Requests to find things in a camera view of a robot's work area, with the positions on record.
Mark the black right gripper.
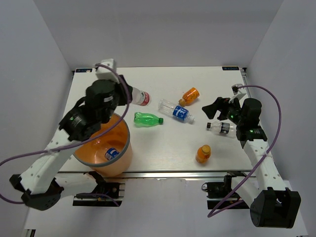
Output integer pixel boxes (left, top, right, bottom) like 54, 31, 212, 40
202, 96, 244, 126

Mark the clear bottle red cap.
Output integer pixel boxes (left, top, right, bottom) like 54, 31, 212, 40
131, 87, 151, 106

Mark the green plastic bottle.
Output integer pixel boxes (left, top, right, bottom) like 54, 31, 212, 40
134, 112, 163, 127

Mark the clear bottle blue label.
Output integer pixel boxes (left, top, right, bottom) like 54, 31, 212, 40
158, 99, 195, 124

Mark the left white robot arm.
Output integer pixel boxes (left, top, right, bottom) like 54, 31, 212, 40
9, 79, 133, 211

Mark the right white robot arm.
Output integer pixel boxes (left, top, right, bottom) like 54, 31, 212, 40
202, 97, 301, 229

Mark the blue label bottle in bin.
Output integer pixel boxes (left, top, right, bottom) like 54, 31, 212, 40
104, 148, 119, 160

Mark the orange bin with grey rim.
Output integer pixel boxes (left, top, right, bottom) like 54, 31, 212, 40
74, 114, 133, 177

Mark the clear bottle black cap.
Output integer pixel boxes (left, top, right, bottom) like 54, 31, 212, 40
206, 121, 237, 138

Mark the orange juice bottle lying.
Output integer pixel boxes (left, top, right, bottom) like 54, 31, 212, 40
178, 87, 199, 107

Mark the orange juice bottle upright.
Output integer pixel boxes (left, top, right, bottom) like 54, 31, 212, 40
196, 145, 211, 163

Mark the black table label right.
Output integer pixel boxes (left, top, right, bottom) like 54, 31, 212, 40
222, 66, 239, 71

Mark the black table label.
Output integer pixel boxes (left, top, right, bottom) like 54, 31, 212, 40
75, 68, 93, 73
222, 66, 239, 71

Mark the black table label left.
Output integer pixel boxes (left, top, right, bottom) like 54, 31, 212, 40
75, 68, 93, 73

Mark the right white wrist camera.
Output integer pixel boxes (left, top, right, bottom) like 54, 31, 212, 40
229, 84, 247, 104

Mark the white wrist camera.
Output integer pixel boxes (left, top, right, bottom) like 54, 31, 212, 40
229, 84, 247, 104
95, 59, 119, 83

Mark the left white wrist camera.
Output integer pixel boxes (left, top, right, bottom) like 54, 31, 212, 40
95, 59, 119, 83

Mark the aluminium table edge rail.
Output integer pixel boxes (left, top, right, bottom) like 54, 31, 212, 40
56, 170, 255, 180

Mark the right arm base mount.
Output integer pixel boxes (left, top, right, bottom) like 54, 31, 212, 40
201, 171, 249, 210

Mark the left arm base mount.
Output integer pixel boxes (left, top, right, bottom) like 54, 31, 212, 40
73, 171, 124, 207

